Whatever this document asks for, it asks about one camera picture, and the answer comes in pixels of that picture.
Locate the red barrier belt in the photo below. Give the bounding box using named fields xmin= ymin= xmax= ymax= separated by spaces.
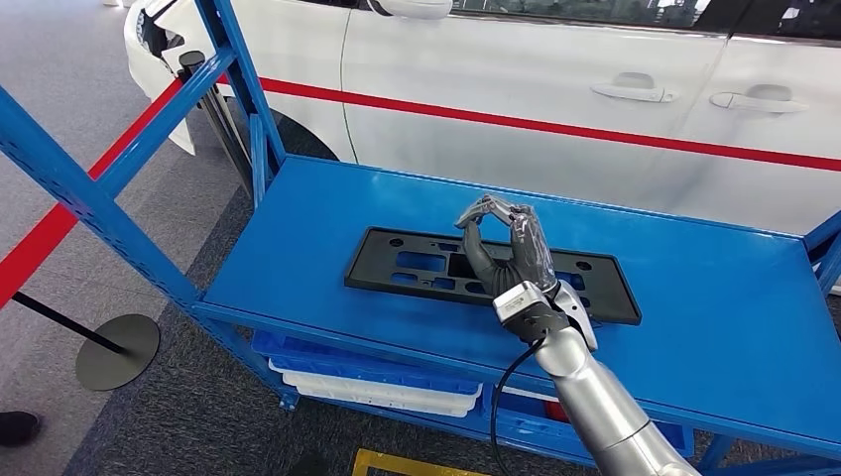
xmin=0 ymin=78 xmax=185 ymax=310
xmin=216 ymin=73 xmax=841 ymax=174

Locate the white car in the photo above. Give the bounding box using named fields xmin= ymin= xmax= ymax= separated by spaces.
xmin=124 ymin=0 xmax=841 ymax=238

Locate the black shoe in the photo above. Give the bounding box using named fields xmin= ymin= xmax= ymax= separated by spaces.
xmin=0 ymin=411 xmax=43 ymax=448

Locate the black stanchion post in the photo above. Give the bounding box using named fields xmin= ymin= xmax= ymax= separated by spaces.
xmin=179 ymin=50 xmax=254 ymax=198

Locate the black plastic plate bracket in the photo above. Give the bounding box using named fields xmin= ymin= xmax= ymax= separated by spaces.
xmin=344 ymin=227 xmax=643 ymax=327

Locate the black stanchion with round base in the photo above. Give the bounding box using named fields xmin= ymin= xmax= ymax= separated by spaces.
xmin=11 ymin=292 xmax=162 ymax=393

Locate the black camera cable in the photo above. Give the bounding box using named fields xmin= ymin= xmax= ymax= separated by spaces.
xmin=489 ymin=338 xmax=546 ymax=476

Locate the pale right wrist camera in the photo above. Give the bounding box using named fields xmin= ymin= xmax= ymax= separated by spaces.
xmin=492 ymin=281 xmax=569 ymax=343

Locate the blue metal shelf rack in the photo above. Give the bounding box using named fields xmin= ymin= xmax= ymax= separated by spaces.
xmin=0 ymin=0 xmax=841 ymax=476

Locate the blue plastic bin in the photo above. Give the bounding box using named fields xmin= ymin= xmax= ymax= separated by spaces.
xmin=481 ymin=384 xmax=696 ymax=461
xmin=251 ymin=330 xmax=484 ymax=396

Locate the white plastic bin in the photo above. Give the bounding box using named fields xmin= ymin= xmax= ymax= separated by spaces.
xmin=500 ymin=387 xmax=559 ymax=404
xmin=269 ymin=359 xmax=483 ymax=419

